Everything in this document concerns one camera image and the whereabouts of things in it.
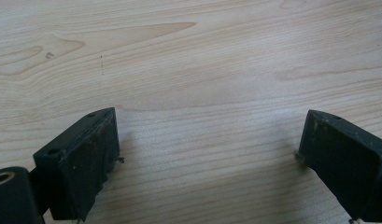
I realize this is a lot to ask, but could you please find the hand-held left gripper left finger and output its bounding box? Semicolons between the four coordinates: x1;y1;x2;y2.
33;106;125;222

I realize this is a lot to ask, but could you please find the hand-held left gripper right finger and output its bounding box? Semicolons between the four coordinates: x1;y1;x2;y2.
294;109;382;224

